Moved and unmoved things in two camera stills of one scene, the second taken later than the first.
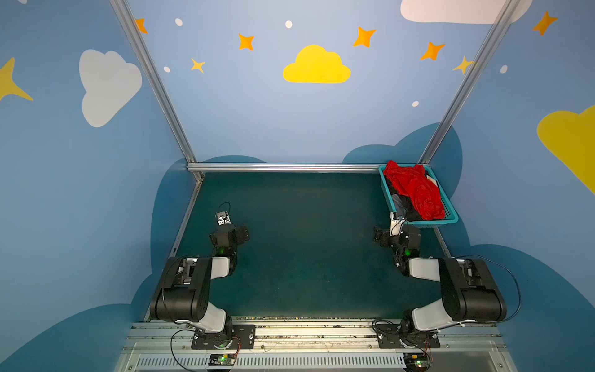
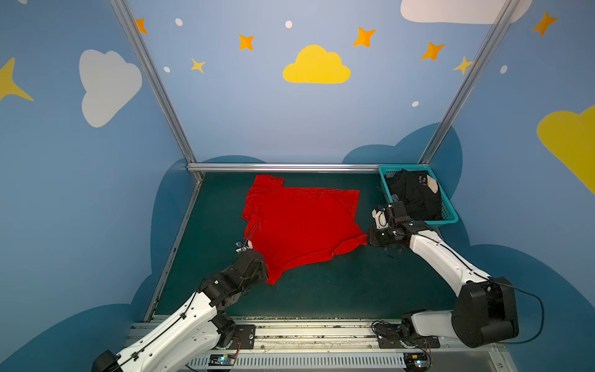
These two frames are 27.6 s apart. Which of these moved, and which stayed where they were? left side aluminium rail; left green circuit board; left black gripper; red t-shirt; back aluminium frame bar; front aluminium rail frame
Moved: left black gripper; red t-shirt
Stayed: front aluminium rail frame; left green circuit board; back aluminium frame bar; left side aluminium rail
